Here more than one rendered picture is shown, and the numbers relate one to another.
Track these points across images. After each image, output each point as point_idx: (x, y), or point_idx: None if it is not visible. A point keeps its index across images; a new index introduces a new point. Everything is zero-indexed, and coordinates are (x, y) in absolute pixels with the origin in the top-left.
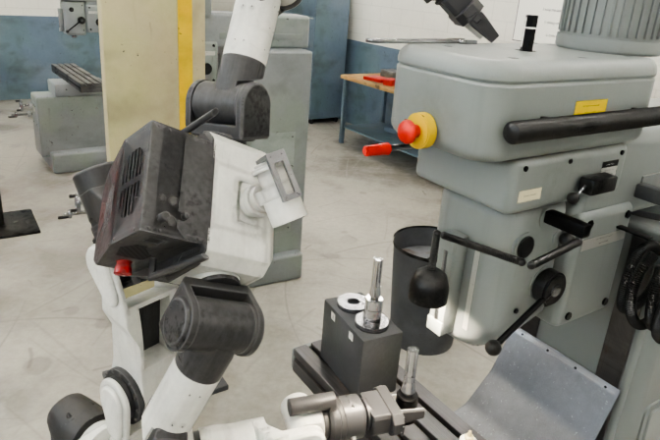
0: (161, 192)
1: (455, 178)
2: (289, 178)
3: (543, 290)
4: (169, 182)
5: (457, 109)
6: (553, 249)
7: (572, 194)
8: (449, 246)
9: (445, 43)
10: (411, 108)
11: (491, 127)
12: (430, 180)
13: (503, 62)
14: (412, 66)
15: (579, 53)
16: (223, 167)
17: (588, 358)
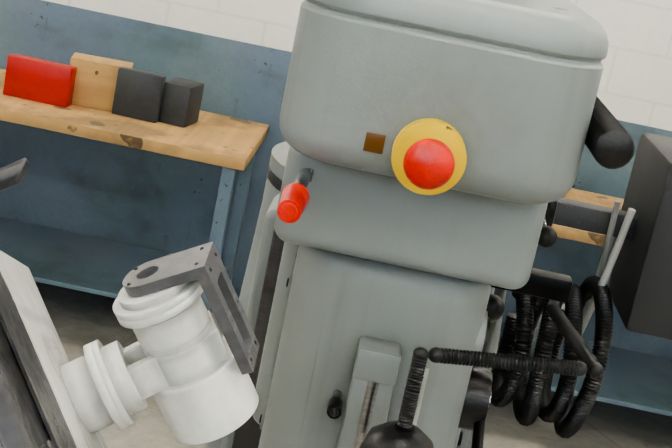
0: (38, 442)
1: (399, 236)
2: (233, 311)
3: (485, 406)
4: (27, 403)
5: (520, 112)
6: (572, 333)
7: (550, 231)
8: (386, 372)
9: None
10: (386, 110)
11: (575, 140)
12: (324, 246)
13: (592, 22)
14: (387, 22)
15: None
16: (27, 320)
17: None
